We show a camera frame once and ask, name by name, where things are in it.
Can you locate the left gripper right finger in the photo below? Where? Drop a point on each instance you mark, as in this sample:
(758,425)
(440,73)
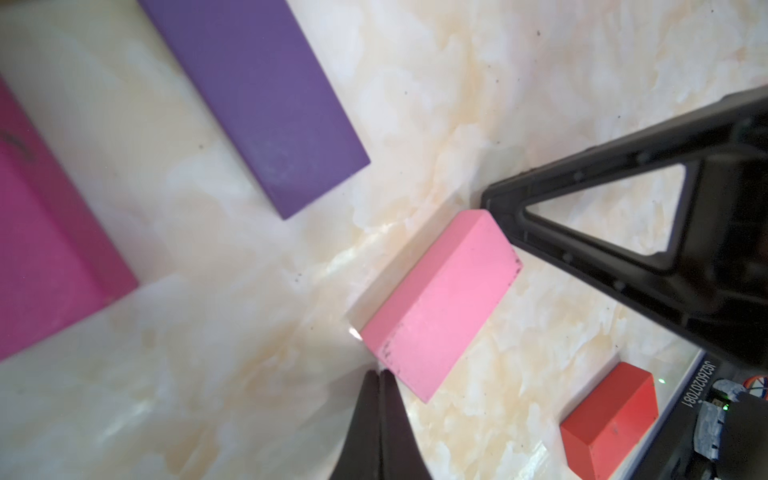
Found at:
(400,457)

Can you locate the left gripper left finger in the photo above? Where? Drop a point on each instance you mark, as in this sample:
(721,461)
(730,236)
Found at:
(360,454)

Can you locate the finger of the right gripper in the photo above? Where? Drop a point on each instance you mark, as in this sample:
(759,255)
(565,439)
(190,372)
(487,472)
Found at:
(710,285)

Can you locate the pink block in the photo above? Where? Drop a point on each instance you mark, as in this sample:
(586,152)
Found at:
(428,321)

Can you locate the red block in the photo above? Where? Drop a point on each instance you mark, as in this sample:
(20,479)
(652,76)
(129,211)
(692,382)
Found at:
(600,433)

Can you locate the magenta block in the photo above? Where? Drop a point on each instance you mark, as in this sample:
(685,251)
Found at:
(58,265)

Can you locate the purple block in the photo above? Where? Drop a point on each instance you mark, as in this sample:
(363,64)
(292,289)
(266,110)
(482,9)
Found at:
(254,68)

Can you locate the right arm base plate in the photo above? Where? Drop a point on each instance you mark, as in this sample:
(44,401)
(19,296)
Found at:
(715,427)

